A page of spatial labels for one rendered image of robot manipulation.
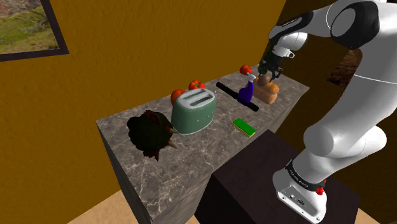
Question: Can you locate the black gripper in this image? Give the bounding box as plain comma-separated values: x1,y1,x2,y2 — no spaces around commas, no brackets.
258,49,284,83

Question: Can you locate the brown bread loaf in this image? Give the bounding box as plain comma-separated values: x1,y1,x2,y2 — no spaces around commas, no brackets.
252,80,279,105

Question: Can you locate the blue spray bottle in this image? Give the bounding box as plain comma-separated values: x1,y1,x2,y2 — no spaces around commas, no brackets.
237,73,258,105

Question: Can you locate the long black bar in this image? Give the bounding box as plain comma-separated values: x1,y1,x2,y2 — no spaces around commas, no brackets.
216,81,260,113

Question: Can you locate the green and yellow sponge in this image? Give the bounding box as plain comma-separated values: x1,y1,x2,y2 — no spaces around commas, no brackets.
232,117,257,139

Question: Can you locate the mint green toaster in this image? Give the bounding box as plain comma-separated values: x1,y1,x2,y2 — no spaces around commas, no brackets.
170,88,218,136

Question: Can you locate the dark robot stand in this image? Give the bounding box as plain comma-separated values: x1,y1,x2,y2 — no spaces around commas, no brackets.
194,129,363,224

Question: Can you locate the dark chicken figure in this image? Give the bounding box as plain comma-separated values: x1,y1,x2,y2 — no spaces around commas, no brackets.
126,109,180,162

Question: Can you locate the brown wall picture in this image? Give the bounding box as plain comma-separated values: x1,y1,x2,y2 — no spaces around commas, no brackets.
326,48,363,88

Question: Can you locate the landscape wall picture dark frame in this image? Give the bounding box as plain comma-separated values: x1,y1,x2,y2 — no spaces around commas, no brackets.
0,0,70,62

